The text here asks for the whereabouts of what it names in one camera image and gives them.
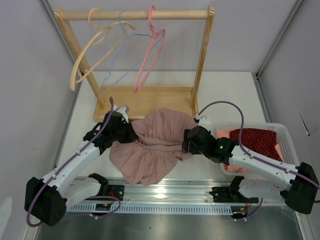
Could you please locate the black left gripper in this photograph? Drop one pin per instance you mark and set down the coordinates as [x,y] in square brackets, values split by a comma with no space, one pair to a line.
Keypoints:
[131,136]

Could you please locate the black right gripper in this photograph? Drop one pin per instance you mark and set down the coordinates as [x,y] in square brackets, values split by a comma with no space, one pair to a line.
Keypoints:
[185,144]

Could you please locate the dusty pink skirt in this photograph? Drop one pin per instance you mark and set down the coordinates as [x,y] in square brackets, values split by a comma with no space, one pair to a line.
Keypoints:
[157,150]

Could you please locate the cream plastic hanger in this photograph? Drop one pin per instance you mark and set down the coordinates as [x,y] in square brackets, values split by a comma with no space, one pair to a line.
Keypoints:
[102,45]

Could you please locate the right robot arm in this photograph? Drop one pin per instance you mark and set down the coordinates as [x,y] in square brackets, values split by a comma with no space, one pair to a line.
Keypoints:
[297,185]

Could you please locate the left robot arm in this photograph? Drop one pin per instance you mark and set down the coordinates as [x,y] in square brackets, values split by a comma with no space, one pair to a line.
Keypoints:
[49,197]

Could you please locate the pink plastic hanger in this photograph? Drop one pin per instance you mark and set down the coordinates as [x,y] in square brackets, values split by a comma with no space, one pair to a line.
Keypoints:
[157,37]

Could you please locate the salmon pink garment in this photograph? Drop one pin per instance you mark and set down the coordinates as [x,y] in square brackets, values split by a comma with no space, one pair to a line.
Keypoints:
[232,134]

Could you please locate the wooden clothes rack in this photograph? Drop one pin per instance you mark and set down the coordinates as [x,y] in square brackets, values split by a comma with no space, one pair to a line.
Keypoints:
[183,98]

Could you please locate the dark red dotted garment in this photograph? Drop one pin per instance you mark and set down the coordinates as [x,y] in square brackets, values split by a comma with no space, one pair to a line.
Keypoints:
[262,141]

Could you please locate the white plastic laundry basket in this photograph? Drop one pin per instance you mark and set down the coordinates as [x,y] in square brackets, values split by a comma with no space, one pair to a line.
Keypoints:
[284,140]

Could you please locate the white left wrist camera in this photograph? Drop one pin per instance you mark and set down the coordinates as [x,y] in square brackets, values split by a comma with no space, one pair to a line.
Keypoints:
[123,110]

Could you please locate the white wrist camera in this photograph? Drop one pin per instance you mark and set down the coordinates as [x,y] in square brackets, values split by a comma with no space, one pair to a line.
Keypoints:
[203,121]
[123,110]

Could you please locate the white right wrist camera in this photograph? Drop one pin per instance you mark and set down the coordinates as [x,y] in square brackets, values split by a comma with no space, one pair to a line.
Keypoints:
[203,121]

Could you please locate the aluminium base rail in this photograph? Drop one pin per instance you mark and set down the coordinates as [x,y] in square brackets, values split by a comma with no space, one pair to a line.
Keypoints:
[170,191]

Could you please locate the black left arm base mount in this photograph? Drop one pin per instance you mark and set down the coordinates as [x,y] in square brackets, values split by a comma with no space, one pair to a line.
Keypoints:
[106,189]

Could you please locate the white slotted cable duct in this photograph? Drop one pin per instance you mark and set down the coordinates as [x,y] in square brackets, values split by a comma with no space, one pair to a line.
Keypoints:
[171,209]

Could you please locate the blue wire hanger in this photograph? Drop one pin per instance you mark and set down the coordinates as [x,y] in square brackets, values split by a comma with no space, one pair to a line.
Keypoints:
[131,52]

